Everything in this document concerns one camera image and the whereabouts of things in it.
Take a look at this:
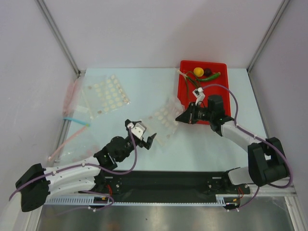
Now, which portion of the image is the grey slotted cable duct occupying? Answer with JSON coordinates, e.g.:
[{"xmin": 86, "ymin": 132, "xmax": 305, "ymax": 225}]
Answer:
[{"xmin": 45, "ymin": 194, "xmax": 238, "ymax": 206}]

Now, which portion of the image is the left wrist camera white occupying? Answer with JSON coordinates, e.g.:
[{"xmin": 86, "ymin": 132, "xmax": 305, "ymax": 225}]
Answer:
[{"xmin": 127, "ymin": 121, "xmax": 147, "ymax": 141}]

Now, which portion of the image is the pink zip bag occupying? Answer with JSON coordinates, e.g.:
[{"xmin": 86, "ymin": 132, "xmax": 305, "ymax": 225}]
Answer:
[{"xmin": 63, "ymin": 78, "xmax": 81, "ymax": 116}]

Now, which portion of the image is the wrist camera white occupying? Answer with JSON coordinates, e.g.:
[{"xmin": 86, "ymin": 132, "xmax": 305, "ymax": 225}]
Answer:
[
  {"xmin": 127, "ymin": 121, "xmax": 147, "ymax": 141},
  {"xmin": 192, "ymin": 87, "xmax": 205, "ymax": 105}
]

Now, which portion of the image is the red plastic tray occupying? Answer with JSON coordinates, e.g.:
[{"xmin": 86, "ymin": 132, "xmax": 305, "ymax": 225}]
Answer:
[{"xmin": 176, "ymin": 60, "xmax": 232, "ymax": 126}]

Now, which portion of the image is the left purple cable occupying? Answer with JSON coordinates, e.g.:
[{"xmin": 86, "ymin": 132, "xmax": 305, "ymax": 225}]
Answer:
[{"xmin": 9, "ymin": 125, "xmax": 138, "ymax": 213}]

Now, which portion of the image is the yellow lemon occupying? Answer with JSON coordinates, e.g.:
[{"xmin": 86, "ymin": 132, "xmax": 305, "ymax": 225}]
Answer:
[{"xmin": 193, "ymin": 67, "xmax": 204, "ymax": 77}]

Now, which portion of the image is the dark brown round fruit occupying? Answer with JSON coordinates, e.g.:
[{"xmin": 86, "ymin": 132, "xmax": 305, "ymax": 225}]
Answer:
[{"xmin": 204, "ymin": 68, "xmax": 212, "ymax": 76}]

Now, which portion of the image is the blue zipper clear bag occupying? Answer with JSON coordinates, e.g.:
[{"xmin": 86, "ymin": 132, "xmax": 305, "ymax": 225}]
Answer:
[{"xmin": 64, "ymin": 105, "xmax": 91, "ymax": 127}]

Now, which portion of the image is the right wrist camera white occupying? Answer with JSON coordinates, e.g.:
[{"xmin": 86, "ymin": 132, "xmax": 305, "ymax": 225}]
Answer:
[{"xmin": 192, "ymin": 87, "xmax": 205, "ymax": 105}]

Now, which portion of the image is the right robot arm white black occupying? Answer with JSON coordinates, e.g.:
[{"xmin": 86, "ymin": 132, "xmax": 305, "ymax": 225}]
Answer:
[{"xmin": 176, "ymin": 95, "xmax": 293, "ymax": 193}]

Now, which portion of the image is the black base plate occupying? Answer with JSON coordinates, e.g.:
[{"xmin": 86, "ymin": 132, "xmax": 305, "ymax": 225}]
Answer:
[{"xmin": 92, "ymin": 170, "xmax": 250, "ymax": 204}]

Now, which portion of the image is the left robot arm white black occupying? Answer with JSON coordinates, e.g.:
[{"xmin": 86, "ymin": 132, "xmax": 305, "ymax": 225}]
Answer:
[{"xmin": 10, "ymin": 120, "xmax": 156, "ymax": 212}]

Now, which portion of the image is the green scallion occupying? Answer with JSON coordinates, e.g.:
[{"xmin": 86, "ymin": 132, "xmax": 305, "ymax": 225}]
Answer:
[{"xmin": 176, "ymin": 68, "xmax": 201, "ymax": 100}]

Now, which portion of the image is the green chili pepper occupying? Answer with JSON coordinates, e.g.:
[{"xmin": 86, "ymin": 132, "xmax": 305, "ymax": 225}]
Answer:
[{"xmin": 196, "ymin": 72, "xmax": 221, "ymax": 82}]

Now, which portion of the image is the clear dotted zip bag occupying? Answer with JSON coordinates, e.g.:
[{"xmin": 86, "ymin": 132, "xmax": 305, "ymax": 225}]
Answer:
[{"xmin": 141, "ymin": 96, "xmax": 184, "ymax": 147}]

